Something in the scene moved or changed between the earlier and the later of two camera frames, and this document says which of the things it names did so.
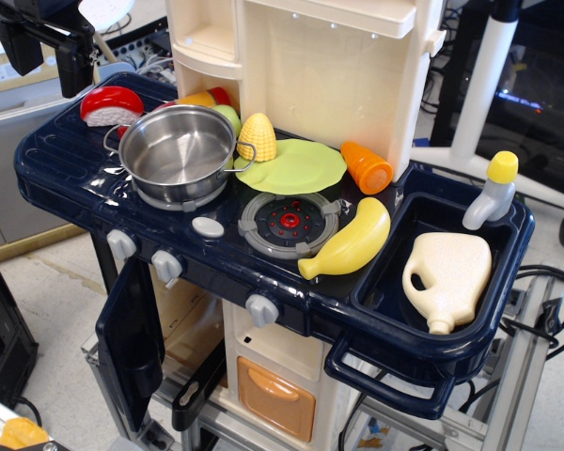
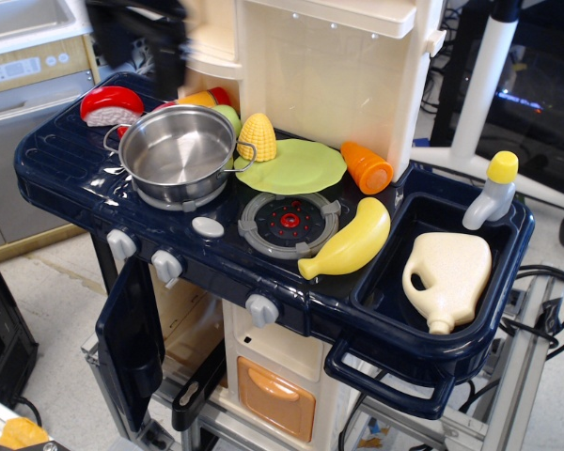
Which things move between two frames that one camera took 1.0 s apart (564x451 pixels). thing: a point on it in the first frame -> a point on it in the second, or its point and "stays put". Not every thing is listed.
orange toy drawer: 275,399 stays put
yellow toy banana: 354,246 stays put
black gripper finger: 75,64 -> 169,56
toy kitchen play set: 264,220 stays put
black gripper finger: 23,50 -> 114,45
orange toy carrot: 371,175 stays put
